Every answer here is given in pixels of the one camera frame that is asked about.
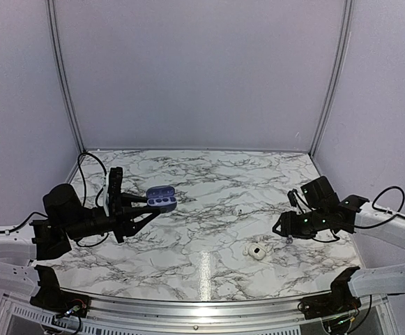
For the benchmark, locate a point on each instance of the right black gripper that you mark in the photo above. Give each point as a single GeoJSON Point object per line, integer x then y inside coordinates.
{"type": "Point", "coordinates": [289, 226]}

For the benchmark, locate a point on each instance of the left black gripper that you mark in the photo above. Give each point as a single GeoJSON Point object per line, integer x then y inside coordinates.
{"type": "Point", "coordinates": [122, 223]}

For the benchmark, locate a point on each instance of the purple earbud charging case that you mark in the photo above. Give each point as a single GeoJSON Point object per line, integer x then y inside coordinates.
{"type": "Point", "coordinates": [162, 197]}

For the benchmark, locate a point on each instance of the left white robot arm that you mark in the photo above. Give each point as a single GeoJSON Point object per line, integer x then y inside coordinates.
{"type": "Point", "coordinates": [49, 238]}

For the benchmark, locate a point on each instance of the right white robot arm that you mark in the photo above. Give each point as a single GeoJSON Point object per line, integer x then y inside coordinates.
{"type": "Point", "coordinates": [352, 214]}

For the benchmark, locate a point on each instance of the white earbud case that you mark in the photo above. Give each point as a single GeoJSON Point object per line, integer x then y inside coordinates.
{"type": "Point", "coordinates": [255, 252]}

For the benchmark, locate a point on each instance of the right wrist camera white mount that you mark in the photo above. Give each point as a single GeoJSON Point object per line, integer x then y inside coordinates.
{"type": "Point", "coordinates": [293, 199]}

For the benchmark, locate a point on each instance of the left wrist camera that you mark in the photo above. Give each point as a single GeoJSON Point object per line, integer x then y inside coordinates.
{"type": "Point", "coordinates": [112, 191]}

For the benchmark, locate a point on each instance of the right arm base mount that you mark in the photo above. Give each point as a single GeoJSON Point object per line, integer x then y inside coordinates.
{"type": "Point", "coordinates": [327, 304]}

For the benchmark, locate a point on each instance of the front aluminium rail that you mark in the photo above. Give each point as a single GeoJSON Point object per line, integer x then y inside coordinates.
{"type": "Point", "coordinates": [116, 315]}

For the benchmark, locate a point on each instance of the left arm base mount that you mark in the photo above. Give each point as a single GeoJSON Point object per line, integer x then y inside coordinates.
{"type": "Point", "coordinates": [60, 301]}

